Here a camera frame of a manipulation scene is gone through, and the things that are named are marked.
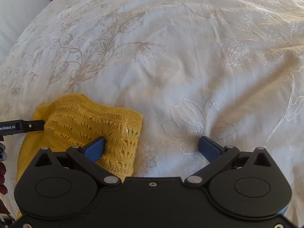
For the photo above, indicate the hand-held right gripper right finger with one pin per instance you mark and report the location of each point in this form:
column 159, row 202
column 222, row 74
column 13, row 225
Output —
column 209, row 150

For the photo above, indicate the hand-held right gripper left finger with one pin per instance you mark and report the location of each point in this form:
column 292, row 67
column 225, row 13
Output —
column 96, row 150

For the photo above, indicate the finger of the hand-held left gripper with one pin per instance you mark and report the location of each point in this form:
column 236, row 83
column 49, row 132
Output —
column 33, row 125

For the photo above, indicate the yellow knit sweater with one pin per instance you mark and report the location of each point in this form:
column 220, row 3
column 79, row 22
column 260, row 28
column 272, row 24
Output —
column 78, row 114

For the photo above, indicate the dark red cloth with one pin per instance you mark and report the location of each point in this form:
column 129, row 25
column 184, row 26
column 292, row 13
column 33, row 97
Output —
column 2, row 178

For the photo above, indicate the white embroidered bedspread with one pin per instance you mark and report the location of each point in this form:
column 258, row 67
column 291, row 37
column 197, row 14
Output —
column 190, row 64

